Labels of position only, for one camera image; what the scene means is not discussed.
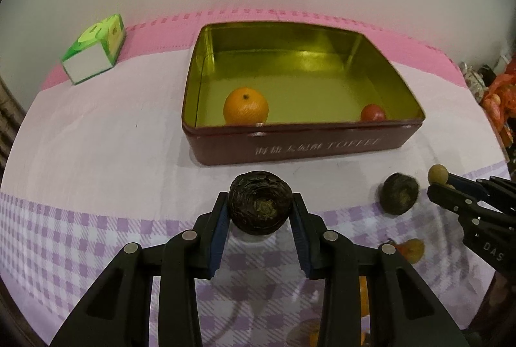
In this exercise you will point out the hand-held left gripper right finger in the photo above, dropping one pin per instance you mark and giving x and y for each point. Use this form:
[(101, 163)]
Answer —
[(301, 242)]

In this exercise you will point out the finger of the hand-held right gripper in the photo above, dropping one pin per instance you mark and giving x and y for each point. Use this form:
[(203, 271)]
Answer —
[(447, 196), (463, 182)]

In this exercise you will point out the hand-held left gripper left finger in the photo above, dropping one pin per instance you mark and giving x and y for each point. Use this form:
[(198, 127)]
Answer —
[(219, 236)]

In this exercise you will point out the small pale green fruit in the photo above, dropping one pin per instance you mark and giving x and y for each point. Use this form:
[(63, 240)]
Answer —
[(437, 173)]

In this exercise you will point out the dark brown wrinkled fruit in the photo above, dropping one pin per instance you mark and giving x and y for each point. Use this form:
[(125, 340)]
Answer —
[(399, 194), (260, 202)]

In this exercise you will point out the small yellowish fruit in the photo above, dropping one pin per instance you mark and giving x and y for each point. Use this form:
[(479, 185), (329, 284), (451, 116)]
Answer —
[(413, 250)]

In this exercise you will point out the orange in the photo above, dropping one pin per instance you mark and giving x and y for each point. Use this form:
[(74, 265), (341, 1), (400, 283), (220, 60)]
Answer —
[(315, 335), (246, 107)]

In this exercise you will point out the dark red metal tin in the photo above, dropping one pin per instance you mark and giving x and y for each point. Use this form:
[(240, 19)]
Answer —
[(322, 147)]

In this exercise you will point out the orange plastic bag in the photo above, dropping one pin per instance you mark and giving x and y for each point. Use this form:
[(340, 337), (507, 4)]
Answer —
[(502, 93)]

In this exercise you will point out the floral patterned object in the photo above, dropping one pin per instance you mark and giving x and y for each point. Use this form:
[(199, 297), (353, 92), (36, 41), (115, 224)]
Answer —
[(475, 81)]

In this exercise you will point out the red tomato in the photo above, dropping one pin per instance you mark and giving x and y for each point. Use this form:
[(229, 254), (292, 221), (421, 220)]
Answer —
[(373, 113)]

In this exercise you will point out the pink and purple checked tablecloth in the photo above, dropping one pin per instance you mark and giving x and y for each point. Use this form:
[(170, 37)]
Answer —
[(121, 149)]

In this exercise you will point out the green tissue box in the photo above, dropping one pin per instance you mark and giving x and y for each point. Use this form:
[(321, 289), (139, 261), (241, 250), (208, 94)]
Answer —
[(86, 63)]

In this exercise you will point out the bamboo furniture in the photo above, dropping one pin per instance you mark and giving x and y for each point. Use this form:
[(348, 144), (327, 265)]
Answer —
[(10, 113)]

